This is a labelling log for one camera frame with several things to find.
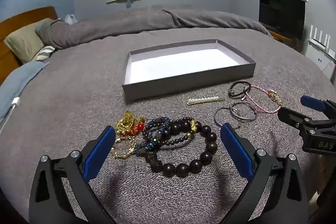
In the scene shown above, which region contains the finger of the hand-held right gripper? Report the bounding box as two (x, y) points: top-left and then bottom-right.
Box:
(277, 107), (314, 134)
(301, 95), (336, 121)

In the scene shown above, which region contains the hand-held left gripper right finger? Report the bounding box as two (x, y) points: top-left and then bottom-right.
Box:
(220, 123), (309, 224)

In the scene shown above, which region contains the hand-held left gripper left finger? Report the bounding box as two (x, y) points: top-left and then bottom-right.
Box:
(29, 126), (117, 224)

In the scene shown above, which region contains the gold bead bracelet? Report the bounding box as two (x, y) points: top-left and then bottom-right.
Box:
(110, 135), (138, 160)

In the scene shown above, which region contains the large dark wooden bead bracelet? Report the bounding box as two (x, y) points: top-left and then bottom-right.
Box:
(146, 120), (218, 178)

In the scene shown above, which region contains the pink cord bracelet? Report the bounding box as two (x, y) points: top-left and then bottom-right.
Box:
(243, 84), (283, 113)

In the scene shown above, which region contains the silver bangle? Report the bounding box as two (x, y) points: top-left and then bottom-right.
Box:
(230, 101), (258, 122)
(213, 107), (243, 130)

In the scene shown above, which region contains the gold and red ornament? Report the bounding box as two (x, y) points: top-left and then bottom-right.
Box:
(115, 110), (146, 138)

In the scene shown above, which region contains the small dark bead bracelet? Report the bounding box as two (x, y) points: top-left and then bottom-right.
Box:
(157, 117), (202, 148)

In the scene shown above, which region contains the blue bead bracelet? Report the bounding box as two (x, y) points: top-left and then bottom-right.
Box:
(135, 116), (172, 156)

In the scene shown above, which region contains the black hair tie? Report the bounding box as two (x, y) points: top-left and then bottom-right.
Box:
(228, 80), (252, 98)

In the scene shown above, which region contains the grey shallow cardboard box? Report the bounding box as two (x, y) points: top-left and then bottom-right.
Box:
(122, 39), (256, 105)

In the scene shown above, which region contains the gold pearl hair clip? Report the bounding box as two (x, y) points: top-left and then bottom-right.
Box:
(187, 96), (226, 105)

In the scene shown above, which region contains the white router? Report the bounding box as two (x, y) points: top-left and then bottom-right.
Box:
(308, 25), (336, 58)

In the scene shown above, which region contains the wooden television stand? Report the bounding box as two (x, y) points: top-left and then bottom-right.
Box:
(265, 27), (298, 48)

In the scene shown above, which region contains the black television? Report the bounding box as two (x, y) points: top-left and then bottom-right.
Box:
(259, 0), (306, 39)

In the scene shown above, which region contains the blue sheet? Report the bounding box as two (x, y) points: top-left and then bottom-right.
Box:
(0, 61), (50, 125)

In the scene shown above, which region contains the striped pillow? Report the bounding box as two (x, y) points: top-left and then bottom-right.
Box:
(31, 46), (55, 62)

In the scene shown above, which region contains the rolled grey duvet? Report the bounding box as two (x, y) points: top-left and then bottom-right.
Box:
(35, 7), (272, 50)

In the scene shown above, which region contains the olive pillow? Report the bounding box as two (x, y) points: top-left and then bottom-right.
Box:
(3, 17), (54, 64)

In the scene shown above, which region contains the wooden headboard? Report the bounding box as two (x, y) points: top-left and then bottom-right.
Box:
(0, 6), (58, 85)

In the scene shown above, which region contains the white charger cable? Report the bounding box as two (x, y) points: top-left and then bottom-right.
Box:
(0, 97), (21, 135)

